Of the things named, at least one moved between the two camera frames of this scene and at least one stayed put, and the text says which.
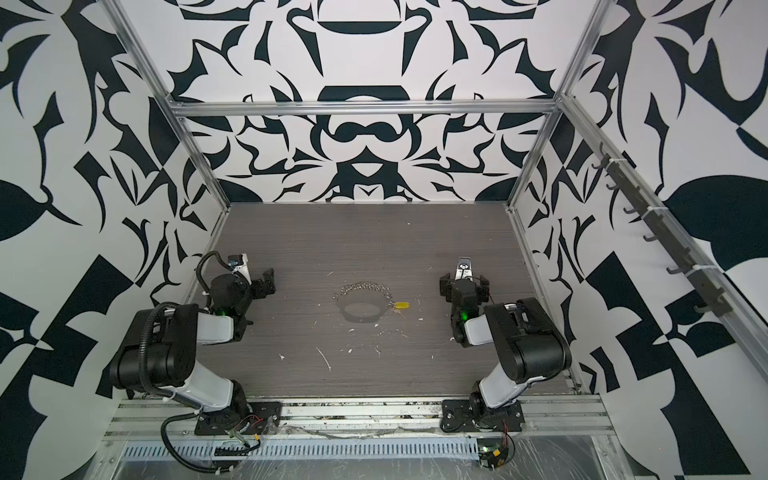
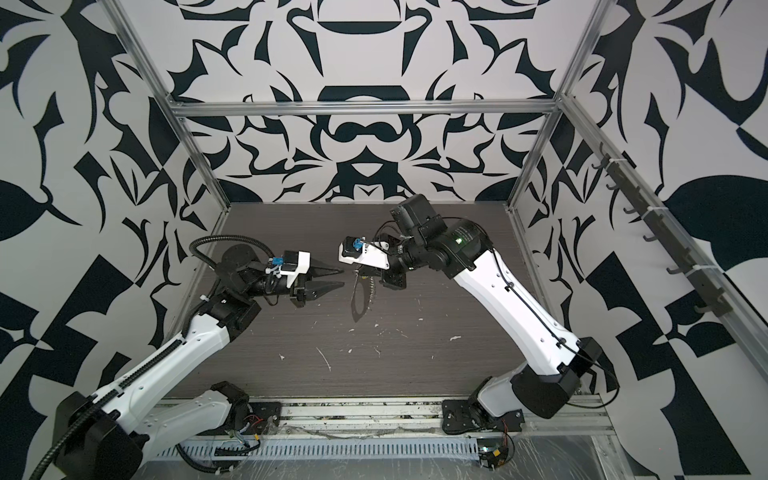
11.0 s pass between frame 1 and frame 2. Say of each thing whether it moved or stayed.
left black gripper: moved
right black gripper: moved
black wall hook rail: stayed
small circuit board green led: stayed
